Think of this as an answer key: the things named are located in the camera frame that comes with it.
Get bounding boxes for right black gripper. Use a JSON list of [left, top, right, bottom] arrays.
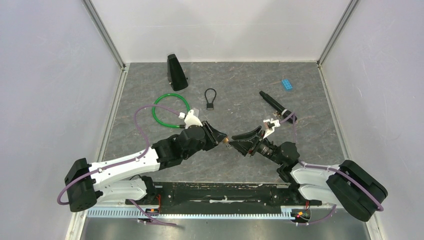
[[228, 126, 284, 166]]

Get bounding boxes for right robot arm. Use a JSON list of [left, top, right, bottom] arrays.
[[229, 127, 388, 222]]

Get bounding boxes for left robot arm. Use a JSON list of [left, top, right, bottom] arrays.
[[57, 121, 228, 213]]

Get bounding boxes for black microphone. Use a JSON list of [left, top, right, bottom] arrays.
[[259, 91, 297, 124]]

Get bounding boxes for blue toy brick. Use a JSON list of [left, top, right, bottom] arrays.
[[281, 79, 293, 91]]

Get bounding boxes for black metronome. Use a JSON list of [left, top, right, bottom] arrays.
[[167, 53, 189, 92]]

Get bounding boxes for black cable padlock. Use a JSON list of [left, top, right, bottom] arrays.
[[204, 88, 217, 111]]

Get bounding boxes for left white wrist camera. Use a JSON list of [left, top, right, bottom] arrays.
[[178, 108, 203, 129]]

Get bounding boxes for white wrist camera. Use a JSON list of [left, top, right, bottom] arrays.
[[263, 118, 281, 139], [178, 108, 203, 129]]

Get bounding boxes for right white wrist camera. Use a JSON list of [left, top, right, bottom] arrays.
[[263, 118, 281, 139]]

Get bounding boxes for green cable lock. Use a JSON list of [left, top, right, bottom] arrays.
[[151, 93, 191, 129]]

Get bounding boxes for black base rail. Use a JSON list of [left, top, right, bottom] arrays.
[[136, 182, 323, 215]]

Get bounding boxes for white cable duct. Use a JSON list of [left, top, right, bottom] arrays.
[[86, 207, 295, 221]]

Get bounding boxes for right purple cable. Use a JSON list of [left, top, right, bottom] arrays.
[[279, 111, 385, 227]]

